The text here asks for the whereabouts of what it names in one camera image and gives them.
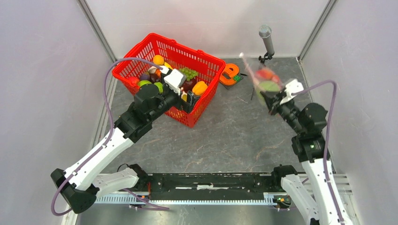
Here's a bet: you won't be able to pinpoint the orange toy tangerine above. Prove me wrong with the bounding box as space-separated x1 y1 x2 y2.
152 55 165 66

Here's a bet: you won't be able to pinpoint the purple toy eggplant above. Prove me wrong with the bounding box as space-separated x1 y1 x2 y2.
139 72 151 81

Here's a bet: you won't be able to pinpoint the orange red toy mango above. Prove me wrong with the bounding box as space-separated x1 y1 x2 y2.
255 67 275 80

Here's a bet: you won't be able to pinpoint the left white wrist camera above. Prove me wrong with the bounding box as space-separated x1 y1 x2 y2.
160 66 186 96

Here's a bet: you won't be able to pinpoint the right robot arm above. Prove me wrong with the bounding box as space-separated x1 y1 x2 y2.
260 91 353 225

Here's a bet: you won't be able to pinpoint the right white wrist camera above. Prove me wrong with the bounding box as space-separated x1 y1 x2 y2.
280 79 304 105

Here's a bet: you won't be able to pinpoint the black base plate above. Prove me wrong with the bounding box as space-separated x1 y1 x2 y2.
129 172 284 201

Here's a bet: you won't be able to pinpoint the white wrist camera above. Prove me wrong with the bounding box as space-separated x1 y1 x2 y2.
280 79 304 105
160 66 186 96

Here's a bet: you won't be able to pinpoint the red toy strawberry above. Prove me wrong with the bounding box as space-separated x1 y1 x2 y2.
128 76 140 87

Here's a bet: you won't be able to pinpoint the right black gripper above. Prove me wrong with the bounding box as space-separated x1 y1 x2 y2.
260 89 305 134

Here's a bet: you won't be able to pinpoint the red plastic basket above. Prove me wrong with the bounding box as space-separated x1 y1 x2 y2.
112 33 226 128

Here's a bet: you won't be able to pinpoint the black microphone tripod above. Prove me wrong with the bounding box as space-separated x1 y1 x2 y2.
239 52 278 100

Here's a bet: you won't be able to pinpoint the grey microphone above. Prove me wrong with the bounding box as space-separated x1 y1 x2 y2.
259 24 275 56

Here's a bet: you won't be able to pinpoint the green toy grapes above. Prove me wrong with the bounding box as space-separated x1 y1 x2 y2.
179 67 199 81

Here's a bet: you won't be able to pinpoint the dark red toy beet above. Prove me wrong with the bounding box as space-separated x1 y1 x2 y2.
182 78 197 92

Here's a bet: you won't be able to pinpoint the orange toy pumpkin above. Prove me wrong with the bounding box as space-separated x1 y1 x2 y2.
154 69 161 81

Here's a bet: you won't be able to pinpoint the orange round toy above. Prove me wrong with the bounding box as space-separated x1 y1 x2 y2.
219 63 243 90

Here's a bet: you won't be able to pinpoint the green toy cabbage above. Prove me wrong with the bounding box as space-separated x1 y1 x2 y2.
255 81 281 106

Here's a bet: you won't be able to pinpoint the green toy pepper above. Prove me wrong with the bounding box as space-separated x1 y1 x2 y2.
154 82 163 94

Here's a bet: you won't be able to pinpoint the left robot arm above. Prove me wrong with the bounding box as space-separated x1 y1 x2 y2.
51 83 198 214

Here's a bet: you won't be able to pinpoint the clear zip top bag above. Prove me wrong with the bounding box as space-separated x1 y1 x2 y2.
239 52 282 106

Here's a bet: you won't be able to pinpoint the green toy apple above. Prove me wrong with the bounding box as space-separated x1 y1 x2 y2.
138 80 152 87

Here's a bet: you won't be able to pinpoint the aluminium frame rail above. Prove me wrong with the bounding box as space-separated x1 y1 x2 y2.
61 172 352 225

